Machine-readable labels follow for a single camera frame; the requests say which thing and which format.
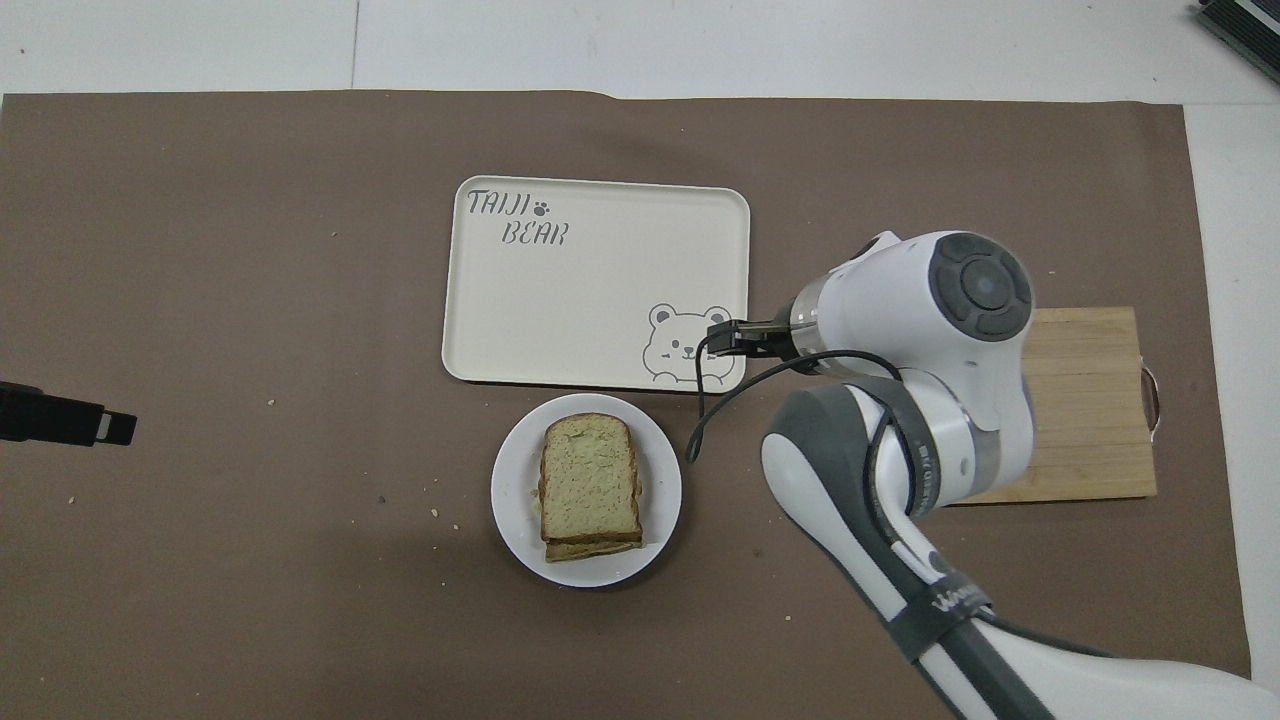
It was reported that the plain bread slice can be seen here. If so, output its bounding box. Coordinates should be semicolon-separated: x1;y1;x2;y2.
544;534;644;563

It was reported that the white round plate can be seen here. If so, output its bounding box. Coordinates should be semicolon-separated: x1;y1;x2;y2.
490;393;683;588

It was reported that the cream tray with bear print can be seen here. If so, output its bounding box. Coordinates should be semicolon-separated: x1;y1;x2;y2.
441;175;751;393

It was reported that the bread slice with green spread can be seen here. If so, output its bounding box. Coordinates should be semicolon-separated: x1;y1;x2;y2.
538;413;644;545

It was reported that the black stand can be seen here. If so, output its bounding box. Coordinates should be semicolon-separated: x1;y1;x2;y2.
1194;0;1280;57

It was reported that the black cable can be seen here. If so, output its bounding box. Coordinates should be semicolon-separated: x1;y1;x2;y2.
685;316;923;517

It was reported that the wooden cutting board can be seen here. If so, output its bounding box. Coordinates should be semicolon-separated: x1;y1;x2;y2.
948;306;1162;505

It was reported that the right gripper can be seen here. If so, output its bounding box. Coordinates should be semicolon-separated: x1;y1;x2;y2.
733;315;799;362

